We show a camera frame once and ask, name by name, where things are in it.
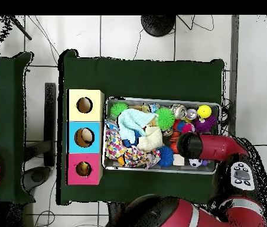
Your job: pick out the green fuzzy monster toy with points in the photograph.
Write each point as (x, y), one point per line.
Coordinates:
(165, 118)

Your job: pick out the blue spiky ball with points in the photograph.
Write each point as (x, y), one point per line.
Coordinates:
(165, 156)

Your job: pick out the black rod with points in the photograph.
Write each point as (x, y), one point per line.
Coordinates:
(19, 27)

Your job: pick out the green spiky ball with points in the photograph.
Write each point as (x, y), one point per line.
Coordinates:
(118, 109)

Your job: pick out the black round base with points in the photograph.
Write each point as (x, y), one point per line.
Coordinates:
(158, 23)

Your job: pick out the small soccer ball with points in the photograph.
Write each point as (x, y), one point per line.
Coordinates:
(196, 162)

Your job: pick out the light teal waffle cloth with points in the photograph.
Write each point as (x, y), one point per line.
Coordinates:
(131, 122)

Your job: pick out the polka dot cloth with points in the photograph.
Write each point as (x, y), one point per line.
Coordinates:
(114, 146)

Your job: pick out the dark green side tablecloth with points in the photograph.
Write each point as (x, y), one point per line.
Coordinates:
(6, 118)

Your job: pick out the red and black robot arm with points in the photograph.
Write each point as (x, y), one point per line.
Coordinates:
(209, 146)

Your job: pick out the black panel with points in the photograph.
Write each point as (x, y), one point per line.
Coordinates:
(50, 123)

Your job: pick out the purple spiky ball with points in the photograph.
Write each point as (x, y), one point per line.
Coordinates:
(204, 124)

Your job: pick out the heart print cloth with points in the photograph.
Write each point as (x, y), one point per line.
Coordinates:
(138, 157)

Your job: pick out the large yellow ball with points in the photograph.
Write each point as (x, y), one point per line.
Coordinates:
(204, 111)

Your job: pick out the cream waffle cloth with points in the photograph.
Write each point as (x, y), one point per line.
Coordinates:
(151, 139)

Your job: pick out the wooden box with three holes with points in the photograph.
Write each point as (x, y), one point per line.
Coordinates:
(74, 142)

